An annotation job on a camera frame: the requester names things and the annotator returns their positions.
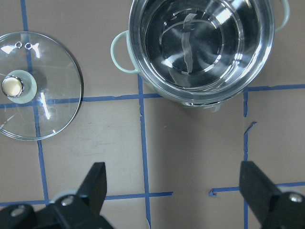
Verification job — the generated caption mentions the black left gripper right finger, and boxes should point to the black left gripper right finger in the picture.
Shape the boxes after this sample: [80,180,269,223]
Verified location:
[239,161,305,229]

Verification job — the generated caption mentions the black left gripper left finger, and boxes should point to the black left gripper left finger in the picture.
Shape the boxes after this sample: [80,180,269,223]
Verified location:
[0,162,112,229]

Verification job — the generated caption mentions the glass pot lid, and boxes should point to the glass pot lid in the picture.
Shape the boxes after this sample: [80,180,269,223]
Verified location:
[0,31,83,141]

